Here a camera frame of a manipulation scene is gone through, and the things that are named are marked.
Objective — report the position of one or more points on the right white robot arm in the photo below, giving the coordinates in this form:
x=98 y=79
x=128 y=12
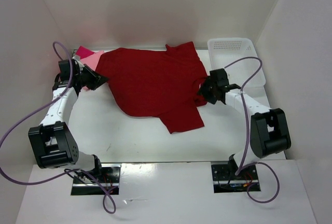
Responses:
x=266 y=128

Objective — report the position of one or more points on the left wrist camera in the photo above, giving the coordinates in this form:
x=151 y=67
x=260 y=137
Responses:
x=65 y=70

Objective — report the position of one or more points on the dark red t shirt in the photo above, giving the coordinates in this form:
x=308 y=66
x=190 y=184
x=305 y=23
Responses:
x=160 y=84

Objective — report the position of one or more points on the light pink t shirt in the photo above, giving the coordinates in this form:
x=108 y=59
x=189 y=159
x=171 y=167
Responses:
x=92 y=61

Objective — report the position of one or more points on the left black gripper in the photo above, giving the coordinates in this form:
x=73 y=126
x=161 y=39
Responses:
x=98 y=80

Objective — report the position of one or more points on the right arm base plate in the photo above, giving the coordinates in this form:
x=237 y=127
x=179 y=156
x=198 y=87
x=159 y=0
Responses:
x=225 y=181

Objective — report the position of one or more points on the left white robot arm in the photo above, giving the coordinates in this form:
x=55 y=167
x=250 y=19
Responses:
x=52 y=141

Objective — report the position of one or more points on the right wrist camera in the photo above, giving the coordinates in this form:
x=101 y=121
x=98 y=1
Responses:
x=219 y=77

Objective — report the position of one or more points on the white plastic basket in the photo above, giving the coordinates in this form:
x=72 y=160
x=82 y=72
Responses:
x=236 y=55

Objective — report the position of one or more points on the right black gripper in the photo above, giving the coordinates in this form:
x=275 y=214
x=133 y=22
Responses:
x=203 y=90

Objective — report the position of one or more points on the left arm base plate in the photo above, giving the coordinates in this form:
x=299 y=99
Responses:
x=109 y=180

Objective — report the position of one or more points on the magenta t shirt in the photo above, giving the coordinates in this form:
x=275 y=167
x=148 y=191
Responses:
x=83 y=52

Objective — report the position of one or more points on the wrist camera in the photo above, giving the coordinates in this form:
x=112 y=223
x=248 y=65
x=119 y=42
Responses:
x=65 y=70
x=219 y=77

